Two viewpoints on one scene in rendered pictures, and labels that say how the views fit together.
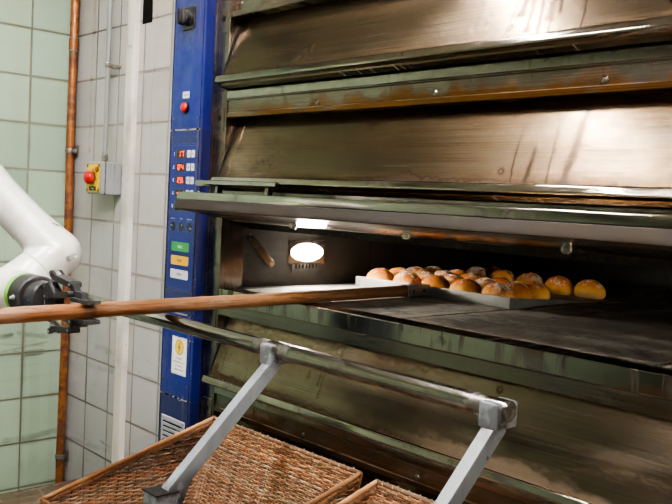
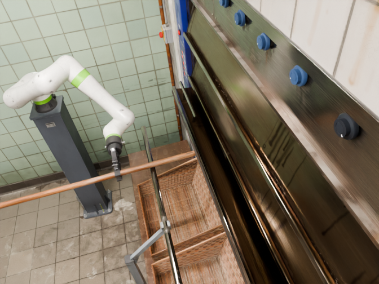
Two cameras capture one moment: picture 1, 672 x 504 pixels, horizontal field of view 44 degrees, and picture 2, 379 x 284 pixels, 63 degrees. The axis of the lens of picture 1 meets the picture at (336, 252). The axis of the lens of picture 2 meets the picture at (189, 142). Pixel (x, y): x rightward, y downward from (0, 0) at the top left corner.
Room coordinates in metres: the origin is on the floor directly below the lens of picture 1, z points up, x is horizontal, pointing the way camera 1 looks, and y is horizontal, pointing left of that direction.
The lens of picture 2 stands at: (0.91, -0.45, 2.42)
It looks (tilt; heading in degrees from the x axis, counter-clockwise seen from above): 44 degrees down; 33
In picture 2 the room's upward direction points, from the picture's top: 7 degrees counter-clockwise
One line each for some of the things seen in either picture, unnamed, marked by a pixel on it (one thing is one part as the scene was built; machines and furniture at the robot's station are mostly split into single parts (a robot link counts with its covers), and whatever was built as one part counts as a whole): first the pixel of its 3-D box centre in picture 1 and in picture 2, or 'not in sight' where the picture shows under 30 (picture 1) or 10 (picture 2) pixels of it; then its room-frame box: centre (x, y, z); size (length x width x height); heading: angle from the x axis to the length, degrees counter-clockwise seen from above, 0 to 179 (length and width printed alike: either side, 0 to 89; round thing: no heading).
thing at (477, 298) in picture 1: (466, 288); not in sight; (2.42, -0.38, 1.20); 0.55 x 0.36 x 0.03; 44
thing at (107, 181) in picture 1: (103, 178); (167, 33); (2.64, 0.74, 1.46); 0.10 x 0.07 x 0.10; 43
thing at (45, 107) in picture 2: not in sight; (45, 98); (1.93, 1.35, 1.23); 0.26 x 0.15 x 0.06; 40
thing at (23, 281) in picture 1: (36, 296); (114, 144); (1.78, 0.63, 1.19); 0.12 x 0.06 x 0.09; 133
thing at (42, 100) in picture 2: not in sight; (35, 88); (1.87, 1.31, 1.36); 0.16 x 0.13 x 0.19; 4
